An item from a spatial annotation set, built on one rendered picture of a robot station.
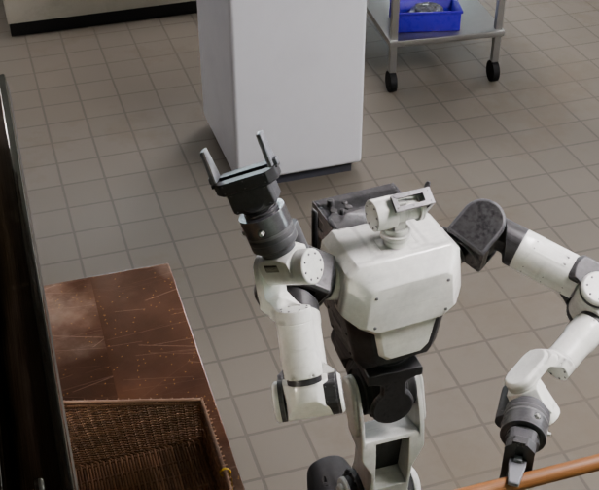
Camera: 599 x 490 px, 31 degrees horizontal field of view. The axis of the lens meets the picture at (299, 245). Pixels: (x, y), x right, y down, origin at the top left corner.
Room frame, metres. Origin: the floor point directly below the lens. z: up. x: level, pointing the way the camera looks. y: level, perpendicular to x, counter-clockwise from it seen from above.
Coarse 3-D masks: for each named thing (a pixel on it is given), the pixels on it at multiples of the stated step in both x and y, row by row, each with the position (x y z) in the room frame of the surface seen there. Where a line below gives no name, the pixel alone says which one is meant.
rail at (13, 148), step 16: (0, 80) 2.45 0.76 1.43; (0, 96) 2.37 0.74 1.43; (16, 144) 2.13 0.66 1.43; (16, 160) 2.05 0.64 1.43; (16, 176) 1.99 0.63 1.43; (16, 192) 1.93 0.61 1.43; (32, 240) 1.75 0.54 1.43; (32, 256) 1.69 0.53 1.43; (32, 272) 1.64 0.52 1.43; (32, 288) 1.59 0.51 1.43; (32, 304) 1.55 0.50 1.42; (48, 336) 1.45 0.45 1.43; (48, 352) 1.41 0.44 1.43; (48, 368) 1.36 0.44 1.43; (48, 384) 1.33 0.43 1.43; (48, 400) 1.29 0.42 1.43; (64, 432) 1.22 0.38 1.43; (64, 448) 1.18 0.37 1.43; (64, 464) 1.15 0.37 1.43; (64, 480) 1.11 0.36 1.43
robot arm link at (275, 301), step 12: (264, 288) 1.53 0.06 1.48; (276, 288) 1.55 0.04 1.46; (264, 300) 1.51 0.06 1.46; (276, 300) 1.52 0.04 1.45; (288, 300) 1.54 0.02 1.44; (264, 312) 1.51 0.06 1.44; (276, 312) 1.49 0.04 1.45; (288, 312) 1.48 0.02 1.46; (300, 312) 1.48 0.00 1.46; (288, 324) 1.47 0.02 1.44
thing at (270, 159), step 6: (258, 132) 1.59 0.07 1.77; (258, 138) 1.57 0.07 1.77; (264, 138) 1.59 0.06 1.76; (264, 144) 1.57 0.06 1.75; (264, 150) 1.57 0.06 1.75; (270, 150) 1.59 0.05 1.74; (264, 156) 1.57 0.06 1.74; (270, 156) 1.57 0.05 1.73; (276, 156) 1.58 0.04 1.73; (270, 162) 1.56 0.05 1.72; (276, 162) 1.57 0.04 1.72
